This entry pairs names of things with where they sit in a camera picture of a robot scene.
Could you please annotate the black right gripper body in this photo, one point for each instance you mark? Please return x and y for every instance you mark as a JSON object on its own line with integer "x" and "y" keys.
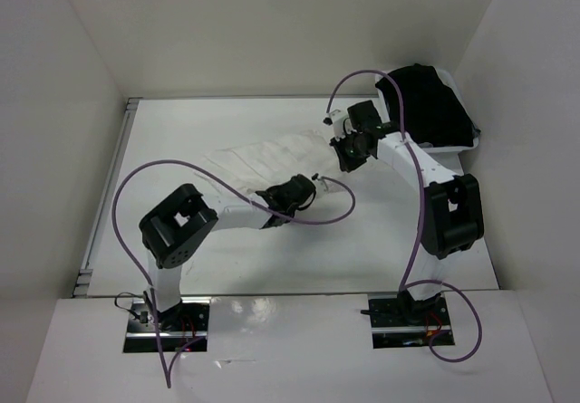
{"x": 350, "y": 149}

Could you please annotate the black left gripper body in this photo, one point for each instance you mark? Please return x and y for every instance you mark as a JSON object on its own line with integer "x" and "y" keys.
{"x": 273, "y": 188}

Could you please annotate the white skirt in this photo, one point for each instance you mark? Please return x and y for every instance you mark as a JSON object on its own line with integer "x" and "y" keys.
{"x": 258, "y": 166}

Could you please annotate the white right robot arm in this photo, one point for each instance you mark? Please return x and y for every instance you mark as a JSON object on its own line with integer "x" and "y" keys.
{"x": 450, "y": 215}

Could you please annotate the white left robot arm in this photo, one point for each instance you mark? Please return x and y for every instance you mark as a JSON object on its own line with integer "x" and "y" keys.
{"x": 175, "y": 229}

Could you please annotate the white plastic tray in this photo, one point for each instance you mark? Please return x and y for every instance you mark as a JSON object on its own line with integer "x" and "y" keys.
{"x": 457, "y": 149}

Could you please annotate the black folded skirt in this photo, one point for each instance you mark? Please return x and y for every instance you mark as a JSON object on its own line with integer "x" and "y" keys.
{"x": 430, "y": 104}

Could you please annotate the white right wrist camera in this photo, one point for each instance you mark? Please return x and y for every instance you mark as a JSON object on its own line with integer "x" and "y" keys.
{"x": 339, "y": 121}

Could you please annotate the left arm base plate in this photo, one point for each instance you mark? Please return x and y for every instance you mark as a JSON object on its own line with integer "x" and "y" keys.
{"x": 190, "y": 323}

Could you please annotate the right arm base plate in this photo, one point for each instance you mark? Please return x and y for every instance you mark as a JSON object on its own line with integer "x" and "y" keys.
{"x": 392, "y": 326}

